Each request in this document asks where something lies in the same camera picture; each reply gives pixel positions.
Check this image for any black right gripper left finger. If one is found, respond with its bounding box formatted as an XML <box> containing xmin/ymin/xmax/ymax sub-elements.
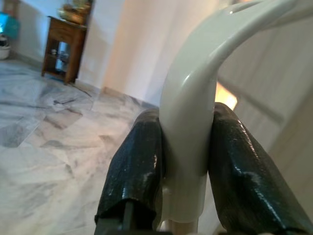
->
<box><xmin>94</xmin><ymin>108</ymin><xmax>167</xmax><ymax>235</ymax></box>

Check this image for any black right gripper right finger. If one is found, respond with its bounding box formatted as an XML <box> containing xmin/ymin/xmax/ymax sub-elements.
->
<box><xmin>209</xmin><ymin>101</ymin><xmax>313</xmax><ymax>235</ymax></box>

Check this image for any beige dustpan with white handle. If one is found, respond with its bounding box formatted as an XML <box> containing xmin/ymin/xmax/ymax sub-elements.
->
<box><xmin>156</xmin><ymin>0</ymin><xmax>313</xmax><ymax>235</ymax></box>

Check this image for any golden ornament bowl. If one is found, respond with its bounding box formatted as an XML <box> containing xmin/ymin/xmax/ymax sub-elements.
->
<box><xmin>57</xmin><ymin>0</ymin><xmax>93</xmax><ymax>24</ymax></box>

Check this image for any white basket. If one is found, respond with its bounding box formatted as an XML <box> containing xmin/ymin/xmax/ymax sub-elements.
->
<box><xmin>0</xmin><ymin>34</ymin><xmax>12</xmax><ymax>61</ymax></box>

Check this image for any teal box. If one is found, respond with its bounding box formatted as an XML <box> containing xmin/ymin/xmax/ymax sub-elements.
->
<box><xmin>0</xmin><ymin>11</ymin><xmax>20</xmax><ymax>39</ymax></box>

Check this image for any brown wooden side table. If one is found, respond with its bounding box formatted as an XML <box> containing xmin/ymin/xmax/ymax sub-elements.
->
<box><xmin>41</xmin><ymin>16</ymin><xmax>88</xmax><ymax>85</ymax></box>

